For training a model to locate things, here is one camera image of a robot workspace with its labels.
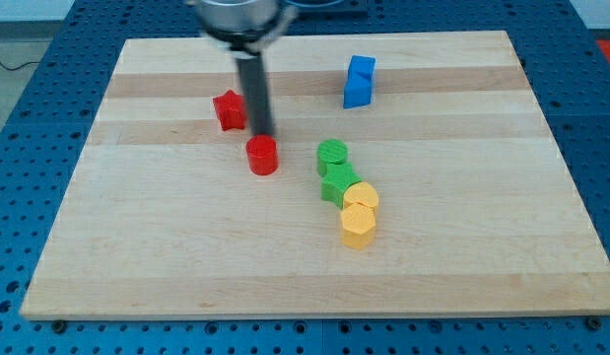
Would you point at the red star block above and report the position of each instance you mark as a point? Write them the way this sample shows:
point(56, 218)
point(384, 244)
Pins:
point(230, 110)

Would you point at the green star block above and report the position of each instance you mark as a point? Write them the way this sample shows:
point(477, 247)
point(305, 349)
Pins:
point(336, 181)

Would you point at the yellow hexagon block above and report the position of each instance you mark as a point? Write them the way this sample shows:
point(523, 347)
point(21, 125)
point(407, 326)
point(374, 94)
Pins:
point(358, 226)

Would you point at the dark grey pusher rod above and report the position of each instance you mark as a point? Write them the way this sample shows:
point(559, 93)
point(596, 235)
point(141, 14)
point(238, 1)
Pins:
point(254, 85)

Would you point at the red cylinder block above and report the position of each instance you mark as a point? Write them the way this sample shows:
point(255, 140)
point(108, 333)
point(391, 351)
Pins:
point(262, 154)

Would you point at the yellow rounded block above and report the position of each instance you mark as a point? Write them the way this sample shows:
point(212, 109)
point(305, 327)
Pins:
point(361, 193)

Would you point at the green cylinder block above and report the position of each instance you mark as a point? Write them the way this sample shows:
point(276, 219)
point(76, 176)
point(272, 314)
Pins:
point(330, 152)

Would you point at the light wooden board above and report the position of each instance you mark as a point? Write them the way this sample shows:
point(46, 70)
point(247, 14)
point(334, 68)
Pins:
point(478, 214)

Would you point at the blue angular block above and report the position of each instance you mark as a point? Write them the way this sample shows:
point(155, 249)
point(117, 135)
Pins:
point(358, 89)

